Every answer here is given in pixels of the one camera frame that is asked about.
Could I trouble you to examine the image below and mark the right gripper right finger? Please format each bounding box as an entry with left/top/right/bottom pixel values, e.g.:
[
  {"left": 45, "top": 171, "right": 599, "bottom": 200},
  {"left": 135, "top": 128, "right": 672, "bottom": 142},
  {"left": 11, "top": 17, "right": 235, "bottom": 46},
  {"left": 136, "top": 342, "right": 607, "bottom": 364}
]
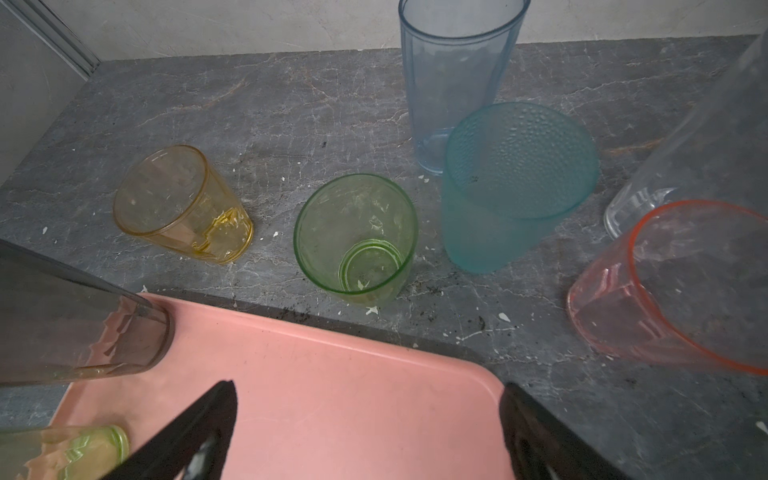
[{"left": 499, "top": 382, "right": 628, "bottom": 480}]

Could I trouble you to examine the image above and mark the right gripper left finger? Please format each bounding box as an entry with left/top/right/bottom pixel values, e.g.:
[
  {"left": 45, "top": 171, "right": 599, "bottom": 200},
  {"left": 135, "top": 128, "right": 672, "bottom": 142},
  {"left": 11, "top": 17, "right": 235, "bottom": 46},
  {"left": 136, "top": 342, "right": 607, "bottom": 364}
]
[{"left": 104, "top": 380, "right": 238, "bottom": 480}]

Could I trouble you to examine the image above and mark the light green tall glass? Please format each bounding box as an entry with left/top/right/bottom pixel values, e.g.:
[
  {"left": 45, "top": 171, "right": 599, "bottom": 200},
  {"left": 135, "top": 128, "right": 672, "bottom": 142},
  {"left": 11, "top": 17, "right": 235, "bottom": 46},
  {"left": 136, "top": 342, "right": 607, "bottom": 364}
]
[{"left": 1, "top": 425, "right": 130, "bottom": 480}]

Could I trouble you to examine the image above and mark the pink plastic tray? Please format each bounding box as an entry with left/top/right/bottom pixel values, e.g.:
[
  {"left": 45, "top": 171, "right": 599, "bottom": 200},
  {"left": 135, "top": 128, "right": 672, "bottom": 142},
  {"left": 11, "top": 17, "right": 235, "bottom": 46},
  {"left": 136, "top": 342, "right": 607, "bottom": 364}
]
[{"left": 52, "top": 295, "right": 513, "bottom": 479}]

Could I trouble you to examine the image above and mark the dark grey tall glass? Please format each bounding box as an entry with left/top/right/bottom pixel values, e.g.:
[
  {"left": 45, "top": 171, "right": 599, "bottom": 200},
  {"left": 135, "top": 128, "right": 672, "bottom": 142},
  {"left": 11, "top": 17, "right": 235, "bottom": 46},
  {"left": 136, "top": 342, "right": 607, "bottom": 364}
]
[{"left": 1, "top": 241, "right": 175, "bottom": 386}]

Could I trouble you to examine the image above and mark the pink short glass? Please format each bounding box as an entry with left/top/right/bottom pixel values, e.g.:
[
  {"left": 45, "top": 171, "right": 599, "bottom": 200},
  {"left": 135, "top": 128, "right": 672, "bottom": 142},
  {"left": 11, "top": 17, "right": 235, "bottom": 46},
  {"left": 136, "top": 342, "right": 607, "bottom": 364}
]
[{"left": 567, "top": 200, "right": 767, "bottom": 376}]

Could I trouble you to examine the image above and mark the short yellow glass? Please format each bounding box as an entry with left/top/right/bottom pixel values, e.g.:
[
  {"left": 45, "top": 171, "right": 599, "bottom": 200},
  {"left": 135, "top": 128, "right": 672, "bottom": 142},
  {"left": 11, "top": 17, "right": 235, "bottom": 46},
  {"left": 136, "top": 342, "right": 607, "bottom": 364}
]
[{"left": 113, "top": 145, "right": 254, "bottom": 264}]

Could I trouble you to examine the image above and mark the short green glass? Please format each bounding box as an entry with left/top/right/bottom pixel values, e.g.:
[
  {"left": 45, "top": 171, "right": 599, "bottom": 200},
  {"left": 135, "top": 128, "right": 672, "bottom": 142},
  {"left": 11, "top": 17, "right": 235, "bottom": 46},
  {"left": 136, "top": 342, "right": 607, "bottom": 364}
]
[{"left": 293, "top": 173, "right": 419, "bottom": 307}]

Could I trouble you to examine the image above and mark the teal dimpled cup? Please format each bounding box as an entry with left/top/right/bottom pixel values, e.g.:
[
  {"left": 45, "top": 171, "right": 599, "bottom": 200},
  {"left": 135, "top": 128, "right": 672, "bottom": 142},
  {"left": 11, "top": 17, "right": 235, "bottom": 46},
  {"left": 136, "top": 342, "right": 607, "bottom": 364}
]
[{"left": 441, "top": 102, "right": 600, "bottom": 274}]

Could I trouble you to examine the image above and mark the clear glass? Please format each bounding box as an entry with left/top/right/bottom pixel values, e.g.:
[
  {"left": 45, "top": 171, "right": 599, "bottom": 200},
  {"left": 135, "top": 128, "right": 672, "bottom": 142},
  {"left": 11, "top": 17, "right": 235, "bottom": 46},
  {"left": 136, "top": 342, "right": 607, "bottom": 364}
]
[{"left": 603, "top": 33, "right": 767, "bottom": 238}]

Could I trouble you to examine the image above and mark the tall blue glass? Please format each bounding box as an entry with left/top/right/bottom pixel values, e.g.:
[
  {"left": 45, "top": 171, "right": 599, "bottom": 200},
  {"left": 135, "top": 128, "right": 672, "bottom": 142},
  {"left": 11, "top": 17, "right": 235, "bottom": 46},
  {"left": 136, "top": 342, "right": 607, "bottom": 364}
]
[{"left": 398, "top": 0, "right": 531, "bottom": 175}]

